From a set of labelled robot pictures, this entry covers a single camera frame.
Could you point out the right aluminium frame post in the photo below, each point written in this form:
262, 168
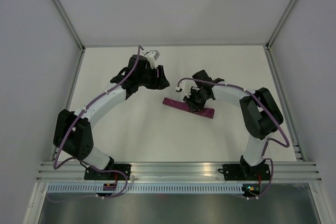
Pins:
283, 18

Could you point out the left aluminium frame post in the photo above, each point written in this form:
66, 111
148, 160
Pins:
67, 22

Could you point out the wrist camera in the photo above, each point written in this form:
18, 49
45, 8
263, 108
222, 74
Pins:
184, 87
151, 57

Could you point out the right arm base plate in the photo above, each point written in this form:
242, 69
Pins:
237, 172

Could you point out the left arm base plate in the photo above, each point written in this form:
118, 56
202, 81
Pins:
121, 172

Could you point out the aluminium front rail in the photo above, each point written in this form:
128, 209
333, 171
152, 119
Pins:
183, 172

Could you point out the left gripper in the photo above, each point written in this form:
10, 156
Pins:
159, 83

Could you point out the aluminium frame post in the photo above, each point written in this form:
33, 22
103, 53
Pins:
283, 18
67, 22

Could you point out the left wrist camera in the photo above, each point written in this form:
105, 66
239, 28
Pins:
151, 57

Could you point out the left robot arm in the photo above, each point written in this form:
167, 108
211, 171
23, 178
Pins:
73, 133

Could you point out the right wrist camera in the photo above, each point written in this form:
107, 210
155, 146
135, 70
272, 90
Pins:
184, 87

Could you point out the white slotted cable duct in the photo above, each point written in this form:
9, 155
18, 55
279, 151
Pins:
146, 188

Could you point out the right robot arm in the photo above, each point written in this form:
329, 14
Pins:
261, 116

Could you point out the purple cloth napkin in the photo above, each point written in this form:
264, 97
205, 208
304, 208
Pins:
178, 104

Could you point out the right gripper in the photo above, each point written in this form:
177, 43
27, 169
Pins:
193, 106

